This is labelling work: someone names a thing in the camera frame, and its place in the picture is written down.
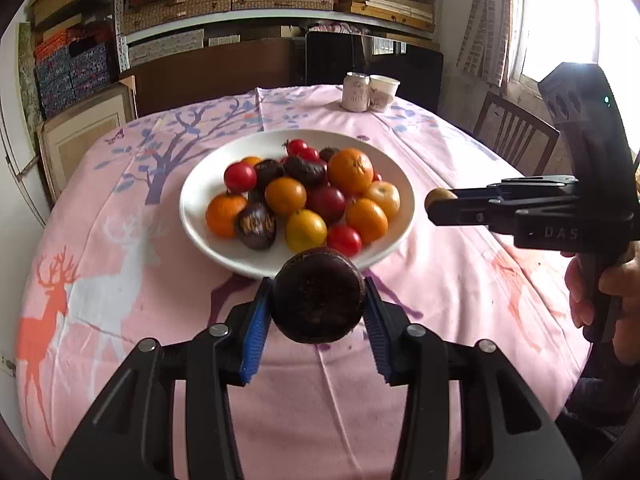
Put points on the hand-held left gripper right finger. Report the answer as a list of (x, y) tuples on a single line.
[(380, 345)]

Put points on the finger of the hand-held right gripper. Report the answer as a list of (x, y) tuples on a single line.
[(525, 189), (470, 214)]

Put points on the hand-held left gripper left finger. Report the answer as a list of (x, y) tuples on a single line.
[(255, 340)]

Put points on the tan longan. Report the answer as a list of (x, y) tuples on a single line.
[(440, 194)]

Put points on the dark water chestnut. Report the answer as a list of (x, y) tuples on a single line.
[(327, 153), (317, 300), (302, 170), (267, 170), (256, 226), (255, 196)]

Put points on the small yellow tangerine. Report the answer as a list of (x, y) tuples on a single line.
[(305, 231)]

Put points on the large orange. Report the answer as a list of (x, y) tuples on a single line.
[(350, 170)]

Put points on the white oval plate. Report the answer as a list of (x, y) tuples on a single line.
[(210, 180)]

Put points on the red cherry tomato with stem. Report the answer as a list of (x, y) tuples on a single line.
[(297, 147)]

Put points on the person's right hand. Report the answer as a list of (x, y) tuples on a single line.
[(630, 300)]

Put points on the pink deer print tablecloth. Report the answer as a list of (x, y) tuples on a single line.
[(450, 285)]

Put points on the dark wooden chair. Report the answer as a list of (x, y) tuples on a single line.
[(520, 112)]

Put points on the yellowish tangerine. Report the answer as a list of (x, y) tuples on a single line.
[(384, 197)]

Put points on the bright window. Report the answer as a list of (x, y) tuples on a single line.
[(560, 20)]

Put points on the white paper cup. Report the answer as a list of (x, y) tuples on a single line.
[(384, 92)]

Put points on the black glossy cabinet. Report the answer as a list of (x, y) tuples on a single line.
[(415, 75)]

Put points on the patterned curtain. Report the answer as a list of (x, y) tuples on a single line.
[(487, 20)]

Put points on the stack of flat wooden boxes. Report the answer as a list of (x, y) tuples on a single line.
[(390, 7)]

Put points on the pink folded cloth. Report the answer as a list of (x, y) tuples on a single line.
[(335, 27)]

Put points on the beige framed panel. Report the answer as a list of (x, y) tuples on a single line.
[(75, 145)]

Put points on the brown wooden cabinet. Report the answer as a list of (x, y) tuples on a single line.
[(210, 75)]

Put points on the stack of grey patterned boxes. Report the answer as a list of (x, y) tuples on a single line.
[(170, 47)]

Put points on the stack of blue floral boxes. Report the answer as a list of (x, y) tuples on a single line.
[(70, 75)]

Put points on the marble pattern board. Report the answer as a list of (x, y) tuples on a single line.
[(27, 85)]

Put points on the metal shelf rack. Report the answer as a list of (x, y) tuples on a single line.
[(120, 20)]

